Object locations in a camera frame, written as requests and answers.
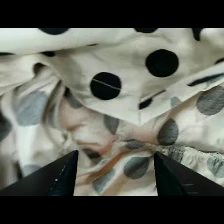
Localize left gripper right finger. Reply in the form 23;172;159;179
153;151;224;197

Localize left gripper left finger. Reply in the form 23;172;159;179
0;149;80;197

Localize cream black-dotted shirt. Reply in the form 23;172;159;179
0;27;224;197

